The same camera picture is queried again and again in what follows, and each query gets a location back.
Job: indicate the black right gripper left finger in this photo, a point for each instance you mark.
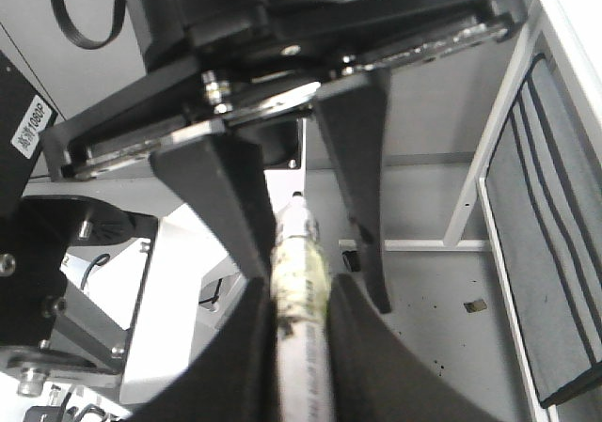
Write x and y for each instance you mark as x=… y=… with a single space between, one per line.
x=234 y=378

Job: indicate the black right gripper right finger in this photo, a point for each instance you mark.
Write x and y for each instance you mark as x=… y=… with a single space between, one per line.
x=376 y=377

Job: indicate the white whiteboard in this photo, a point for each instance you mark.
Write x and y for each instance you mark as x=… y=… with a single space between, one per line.
x=438 y=112

